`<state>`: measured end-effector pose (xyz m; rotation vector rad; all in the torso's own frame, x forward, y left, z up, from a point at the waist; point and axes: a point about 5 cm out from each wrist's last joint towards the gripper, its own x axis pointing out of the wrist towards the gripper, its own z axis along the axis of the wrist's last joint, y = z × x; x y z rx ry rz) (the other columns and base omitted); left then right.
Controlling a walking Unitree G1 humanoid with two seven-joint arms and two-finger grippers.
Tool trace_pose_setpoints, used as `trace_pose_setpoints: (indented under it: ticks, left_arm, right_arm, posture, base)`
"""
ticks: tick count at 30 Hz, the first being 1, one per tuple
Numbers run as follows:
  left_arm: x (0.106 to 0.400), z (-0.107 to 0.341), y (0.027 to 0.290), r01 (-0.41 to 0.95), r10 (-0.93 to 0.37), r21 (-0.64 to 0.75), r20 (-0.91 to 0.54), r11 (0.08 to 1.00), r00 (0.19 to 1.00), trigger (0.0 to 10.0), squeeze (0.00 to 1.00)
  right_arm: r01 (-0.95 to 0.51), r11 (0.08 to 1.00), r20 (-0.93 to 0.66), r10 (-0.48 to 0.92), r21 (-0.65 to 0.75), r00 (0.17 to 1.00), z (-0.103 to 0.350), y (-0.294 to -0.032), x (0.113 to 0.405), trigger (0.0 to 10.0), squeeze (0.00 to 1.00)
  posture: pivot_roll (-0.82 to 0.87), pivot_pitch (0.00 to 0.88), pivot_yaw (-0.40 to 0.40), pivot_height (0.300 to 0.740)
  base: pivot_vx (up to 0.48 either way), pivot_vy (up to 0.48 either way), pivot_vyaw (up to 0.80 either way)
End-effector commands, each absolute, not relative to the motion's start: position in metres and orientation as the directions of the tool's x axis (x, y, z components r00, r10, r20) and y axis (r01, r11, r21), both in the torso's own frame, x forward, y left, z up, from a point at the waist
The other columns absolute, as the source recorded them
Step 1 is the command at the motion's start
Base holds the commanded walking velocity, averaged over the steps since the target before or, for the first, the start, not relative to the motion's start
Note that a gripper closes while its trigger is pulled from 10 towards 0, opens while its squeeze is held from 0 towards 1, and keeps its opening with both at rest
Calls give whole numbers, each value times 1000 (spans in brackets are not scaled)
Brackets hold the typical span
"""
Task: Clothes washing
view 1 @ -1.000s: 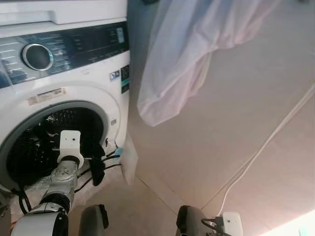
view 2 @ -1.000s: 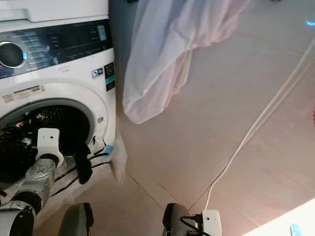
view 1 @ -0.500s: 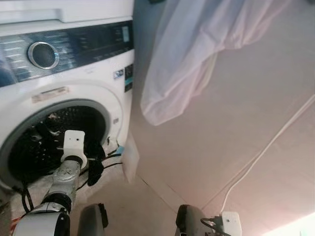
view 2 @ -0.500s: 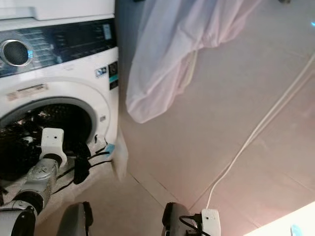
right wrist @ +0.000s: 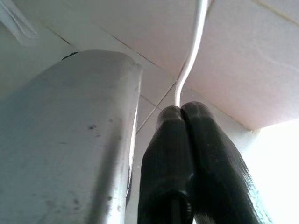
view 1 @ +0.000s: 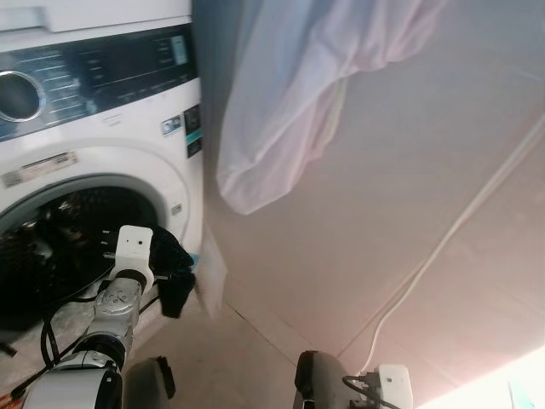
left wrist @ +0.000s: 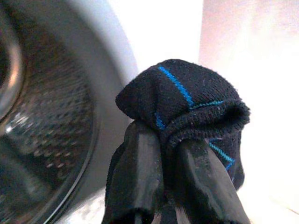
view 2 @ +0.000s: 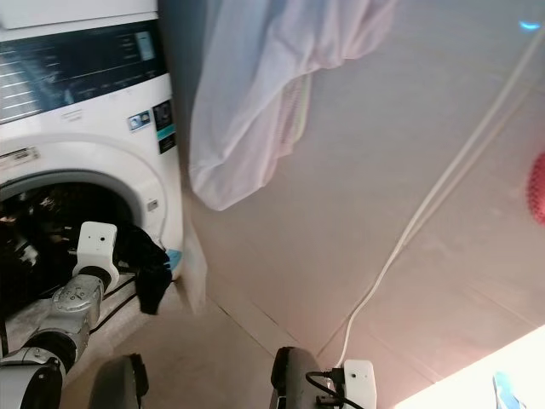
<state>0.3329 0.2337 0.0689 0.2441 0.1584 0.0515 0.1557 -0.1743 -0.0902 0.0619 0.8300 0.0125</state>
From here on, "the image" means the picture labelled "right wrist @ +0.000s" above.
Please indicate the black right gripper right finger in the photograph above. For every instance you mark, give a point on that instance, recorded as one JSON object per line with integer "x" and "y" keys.
{"x": 219, "y": 177}

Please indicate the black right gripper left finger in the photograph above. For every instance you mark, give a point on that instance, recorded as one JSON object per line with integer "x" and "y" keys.
{"x": 165, "y": 163}

